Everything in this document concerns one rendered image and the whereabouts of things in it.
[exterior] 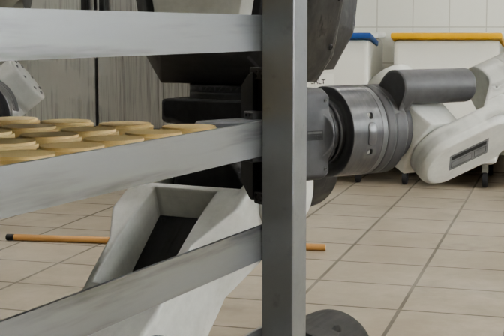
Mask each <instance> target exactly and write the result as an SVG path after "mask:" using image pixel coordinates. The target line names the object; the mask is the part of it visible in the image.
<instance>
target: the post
mask: <svg viewBox="0 0 504 336"><path fill-rule="evenodd" d="M307 61H308V0H262V336H306V201H307Z"/></svg>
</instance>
